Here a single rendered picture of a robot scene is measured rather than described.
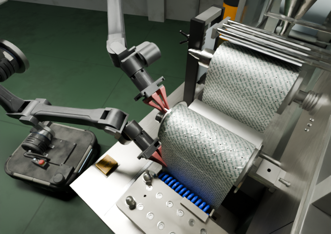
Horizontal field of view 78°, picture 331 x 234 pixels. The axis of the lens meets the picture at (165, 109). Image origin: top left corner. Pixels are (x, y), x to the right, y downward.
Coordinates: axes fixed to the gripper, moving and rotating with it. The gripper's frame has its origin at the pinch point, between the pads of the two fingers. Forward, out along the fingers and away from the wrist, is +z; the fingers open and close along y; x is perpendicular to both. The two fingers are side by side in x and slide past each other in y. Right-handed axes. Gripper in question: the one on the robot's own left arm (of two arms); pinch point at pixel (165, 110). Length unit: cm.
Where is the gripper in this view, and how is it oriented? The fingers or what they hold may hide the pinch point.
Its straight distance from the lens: 65.6
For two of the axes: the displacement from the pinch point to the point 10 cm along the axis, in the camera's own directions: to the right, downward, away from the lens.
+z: 6.1, 7.9, 1.0
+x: 4.7, -2.6, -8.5
